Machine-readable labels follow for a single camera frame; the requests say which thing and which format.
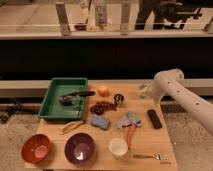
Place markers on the wooden board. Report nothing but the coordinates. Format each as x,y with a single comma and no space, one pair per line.
146,139

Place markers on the blue crumpled cloth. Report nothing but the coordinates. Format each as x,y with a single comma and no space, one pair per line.
128,119

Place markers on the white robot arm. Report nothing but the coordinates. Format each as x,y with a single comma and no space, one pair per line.
169,82

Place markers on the orange fruit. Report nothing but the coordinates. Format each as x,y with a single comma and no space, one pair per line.
103,91

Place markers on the black handled can opener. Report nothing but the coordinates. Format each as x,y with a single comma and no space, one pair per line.
66,99

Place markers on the small metal cup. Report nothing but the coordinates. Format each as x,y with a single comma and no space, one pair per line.
118,99

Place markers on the dark grape bunch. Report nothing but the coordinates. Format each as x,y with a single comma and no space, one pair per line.
101,107

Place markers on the green plastic tray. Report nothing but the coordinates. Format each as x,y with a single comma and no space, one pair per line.
52,110

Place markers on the yellow banana toy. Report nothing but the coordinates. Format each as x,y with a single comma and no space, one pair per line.
71,126

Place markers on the silver spoon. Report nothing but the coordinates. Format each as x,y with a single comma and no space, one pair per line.
156,156

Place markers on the orange bowl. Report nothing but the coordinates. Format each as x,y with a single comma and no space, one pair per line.
36,148

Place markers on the blue sponge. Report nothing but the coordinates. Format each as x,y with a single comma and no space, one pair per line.
100,122

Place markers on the black remote block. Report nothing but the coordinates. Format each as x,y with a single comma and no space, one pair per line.
154,119

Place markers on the purple bowl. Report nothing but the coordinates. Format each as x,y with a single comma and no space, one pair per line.
79,148

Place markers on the orange red pepper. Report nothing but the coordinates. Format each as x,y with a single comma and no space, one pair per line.
129,135

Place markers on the white cup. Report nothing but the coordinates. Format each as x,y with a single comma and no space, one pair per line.
118,147

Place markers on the light blue cup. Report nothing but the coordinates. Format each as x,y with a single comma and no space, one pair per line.
143,91

